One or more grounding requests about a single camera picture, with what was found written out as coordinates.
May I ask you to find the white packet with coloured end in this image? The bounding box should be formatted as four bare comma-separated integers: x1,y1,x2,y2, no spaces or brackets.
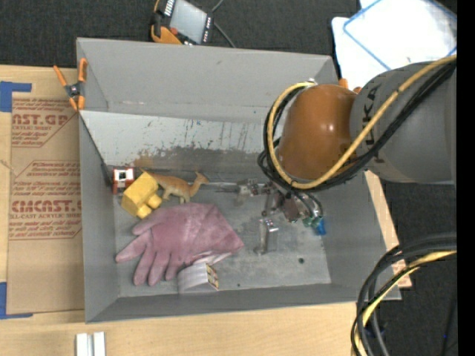
177,260,221,294

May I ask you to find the orange toy dinosaur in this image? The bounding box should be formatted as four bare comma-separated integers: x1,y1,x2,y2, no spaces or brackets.
140,168,210,205

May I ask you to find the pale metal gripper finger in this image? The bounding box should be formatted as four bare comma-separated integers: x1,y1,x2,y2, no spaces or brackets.
234,178,266,207
253,217,281,257

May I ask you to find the brown cardboard board red print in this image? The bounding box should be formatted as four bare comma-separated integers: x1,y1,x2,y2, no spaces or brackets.
0,64,87,315

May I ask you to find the pink rubber glove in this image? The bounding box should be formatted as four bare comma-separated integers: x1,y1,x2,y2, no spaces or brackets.
114,202,246,287

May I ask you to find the grey metal bin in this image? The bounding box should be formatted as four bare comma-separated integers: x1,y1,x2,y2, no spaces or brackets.
75,36,402,324

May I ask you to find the red and white small box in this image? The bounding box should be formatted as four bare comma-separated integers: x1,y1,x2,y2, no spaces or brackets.
111,165,136,195

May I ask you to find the yellow toy block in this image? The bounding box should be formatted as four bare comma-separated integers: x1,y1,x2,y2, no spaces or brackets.
120,171,163,220

